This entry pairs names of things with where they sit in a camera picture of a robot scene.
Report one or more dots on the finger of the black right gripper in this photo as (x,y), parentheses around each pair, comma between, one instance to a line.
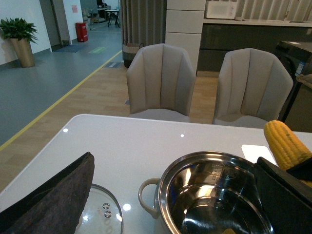
(302,170)
(286,200)

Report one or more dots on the white tall cabinet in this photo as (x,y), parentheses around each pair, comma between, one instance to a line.
(184,22)

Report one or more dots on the black washing machine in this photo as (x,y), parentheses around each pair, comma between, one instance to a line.
(297,59)

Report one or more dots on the right beige upholstered chair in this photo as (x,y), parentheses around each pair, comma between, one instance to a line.
(253,86)

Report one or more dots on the green potted plant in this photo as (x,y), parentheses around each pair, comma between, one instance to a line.
(18,28)

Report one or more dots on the woven storage basket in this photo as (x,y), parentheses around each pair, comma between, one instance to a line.
(129,50)

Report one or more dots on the white microwave oven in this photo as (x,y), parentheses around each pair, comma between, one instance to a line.
(221,10)

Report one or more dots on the glass pot lid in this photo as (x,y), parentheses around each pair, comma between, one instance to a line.
(102,213)

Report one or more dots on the grey curtain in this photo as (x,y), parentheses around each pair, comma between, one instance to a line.
(143,21)

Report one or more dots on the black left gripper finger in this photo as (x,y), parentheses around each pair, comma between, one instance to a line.
(54,207)

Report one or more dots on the left beige upholstered chair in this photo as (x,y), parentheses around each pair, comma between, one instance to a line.
(160,83)

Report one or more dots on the yellow corn cob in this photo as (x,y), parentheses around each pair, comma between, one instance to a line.
(287,149)

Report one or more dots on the dark kitchen counter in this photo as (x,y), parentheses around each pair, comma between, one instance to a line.
(219,38)

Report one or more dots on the gold plant pot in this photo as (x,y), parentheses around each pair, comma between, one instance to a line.
(24,52)

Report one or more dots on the beige upholstered chair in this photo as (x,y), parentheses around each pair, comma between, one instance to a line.
(160,83)
(253,86)

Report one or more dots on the distant black table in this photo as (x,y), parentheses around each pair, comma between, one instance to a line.
(113,15)

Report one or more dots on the red cabinet box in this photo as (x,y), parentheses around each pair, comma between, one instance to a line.
(81,31)

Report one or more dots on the cream electric cooking pot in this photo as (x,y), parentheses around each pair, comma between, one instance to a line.
(206,192)

